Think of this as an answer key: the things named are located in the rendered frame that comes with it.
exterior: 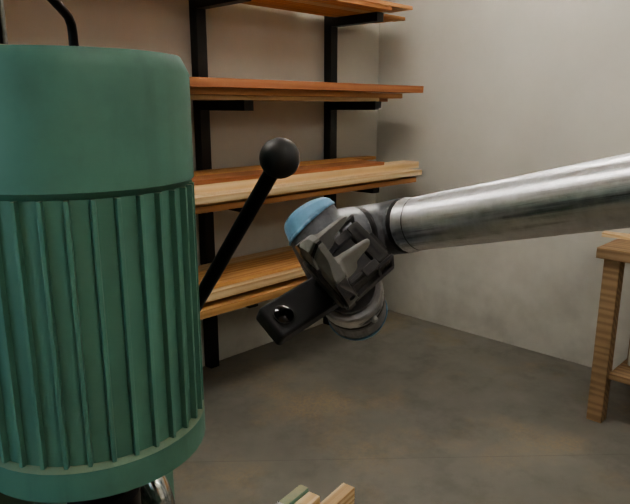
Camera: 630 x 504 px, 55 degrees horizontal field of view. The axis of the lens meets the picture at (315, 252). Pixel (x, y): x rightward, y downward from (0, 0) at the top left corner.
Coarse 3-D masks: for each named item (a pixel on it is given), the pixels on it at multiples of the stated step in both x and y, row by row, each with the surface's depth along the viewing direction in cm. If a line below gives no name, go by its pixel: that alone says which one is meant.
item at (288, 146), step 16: (272, 144) 51; (288, 144) 51; (272, 160) 50; (288, 160) 50; (272, 176) 52; (288, 176) 52; (256, 192) 53; (256, 208) 54; (240, 224) 55; (224, 240) 57; (240, 240) 57; (224, 256) 57; (208, 272) 59; (208, 288) 60
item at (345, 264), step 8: (368, 240) 64; (320, 248) 60; (352, 248) 63; (360, 248) 64; (320, 256) 61; (328, 256) 60; (336, 256) 62; (344, 256) 62; (352, 256) 64; (360, 256) 65; (320, 264) 61; (328, 264) 61; (336, 264) 62; (344, 264) 64; (352, 264) 65; (328, 272) 62; (336, 272) 62; (344, 272) 65; (352, 272) 67; (328, 280) 65; (336, 280) 63
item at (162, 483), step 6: (156, 480) 69; (162, 480) 69; (144, 486) 69; (150, 486) 68; (156, 486) 68; (162, 486) 69; (168, 486) 69; (144, 492) 69; (150, 492) 68; (156, 492) 68; (162, 492) 68; (168, 492) 69; (144, 498) 70; (150, 498) 68; (156, 498) 68; (162, 498) 68; (168, 498) 69
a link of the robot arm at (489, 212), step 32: (608, 160) 70; (448, 192) 89; (480, 192) 83; (512, 192) 78; (544, 192) 74; (576, 192) 71; (608, 192) 68; (384, 224) 96; (416, 224) 91; (448, 224) 87; (480, 224) 83; (512, 224) 79; (544, 224) 76; (576, 224) 73; (608, 224) 70
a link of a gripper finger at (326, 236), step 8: (344, 216) 65; (336, 224) 64; (320, 232) 63; (328, 232) 64; (336, 232) 66; (304, 240) 63; (312, 240) 60; (320, 240) 60; (328, 240) 66; (304, 248) 63; (312, 248) 61; (328, 248) 69; (304, 256) 68; (312, 256) 62; (312, 264) 67
